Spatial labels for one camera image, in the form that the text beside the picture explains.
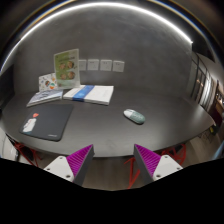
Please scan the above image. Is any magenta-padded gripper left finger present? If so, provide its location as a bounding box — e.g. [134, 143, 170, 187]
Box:
[43, 143, 95, 187]

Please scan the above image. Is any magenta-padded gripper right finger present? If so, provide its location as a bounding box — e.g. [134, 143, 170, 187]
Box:
[133, 143, 184, 185]

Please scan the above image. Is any green and white computer mouse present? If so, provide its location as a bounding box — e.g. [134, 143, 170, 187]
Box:
[123, 108, 146, 125]

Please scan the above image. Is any black mouse pad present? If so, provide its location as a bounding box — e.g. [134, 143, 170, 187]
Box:
[18, 103, 75, 142]

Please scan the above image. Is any red chair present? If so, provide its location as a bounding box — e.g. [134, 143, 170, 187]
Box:
[12, 141, 44, 168]
[123, 143, 187, 190]

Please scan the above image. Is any grey striped booklet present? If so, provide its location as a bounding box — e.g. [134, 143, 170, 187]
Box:
[26, 88, 64, 108]

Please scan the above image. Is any white book with blue band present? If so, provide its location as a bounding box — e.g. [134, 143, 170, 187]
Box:
[62, 84, 115, 106]

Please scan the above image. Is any small white illustrated card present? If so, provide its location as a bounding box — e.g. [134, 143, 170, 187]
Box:
[38, 72, 58, 93]

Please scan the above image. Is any black framed glass partition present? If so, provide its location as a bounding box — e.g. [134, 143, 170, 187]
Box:
[190, 51, 224, 134]

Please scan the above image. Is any green menu sign stand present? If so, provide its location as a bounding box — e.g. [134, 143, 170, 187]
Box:
[53, 48, 81, 90]

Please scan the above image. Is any white ceiling light strip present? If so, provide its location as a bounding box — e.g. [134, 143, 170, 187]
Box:
[0, 1, 194, 74]

